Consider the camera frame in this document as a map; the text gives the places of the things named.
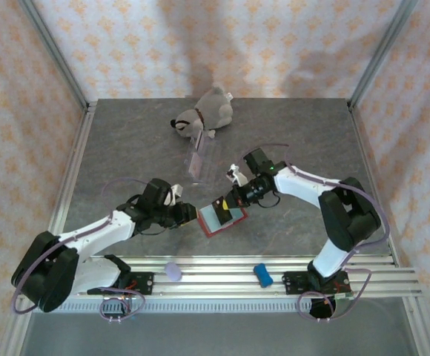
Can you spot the red framed card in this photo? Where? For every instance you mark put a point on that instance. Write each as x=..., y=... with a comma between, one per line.
x=209, y=219

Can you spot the clear acrylic card stand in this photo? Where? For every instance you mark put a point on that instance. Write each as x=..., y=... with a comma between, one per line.
x=212, y=163

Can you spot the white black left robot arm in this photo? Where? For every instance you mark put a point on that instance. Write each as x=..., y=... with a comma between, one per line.
x=96, y=231

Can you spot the lavender oval lump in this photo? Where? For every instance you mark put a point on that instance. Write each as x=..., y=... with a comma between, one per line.
x=173, y=271

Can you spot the blue foam block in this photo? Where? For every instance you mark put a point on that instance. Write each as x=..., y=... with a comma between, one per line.
x=263, y=275

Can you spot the grey white plush dog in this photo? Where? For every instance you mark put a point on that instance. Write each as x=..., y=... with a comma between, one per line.
x=215, y=107

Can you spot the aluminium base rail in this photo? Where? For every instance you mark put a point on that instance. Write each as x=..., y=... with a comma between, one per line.
x=218, y=282

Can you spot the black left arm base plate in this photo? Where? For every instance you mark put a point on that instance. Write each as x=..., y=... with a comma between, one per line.
x=144, y=282

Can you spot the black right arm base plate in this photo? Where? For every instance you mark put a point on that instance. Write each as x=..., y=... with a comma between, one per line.
x=294, y=283

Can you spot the aluminium side rail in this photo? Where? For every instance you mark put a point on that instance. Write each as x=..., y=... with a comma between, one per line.
x=77, y=163
x=376, y=185

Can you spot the aluminium frame post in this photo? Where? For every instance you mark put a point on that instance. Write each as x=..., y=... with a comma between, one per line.
x=55, y=52
x=382, y=52

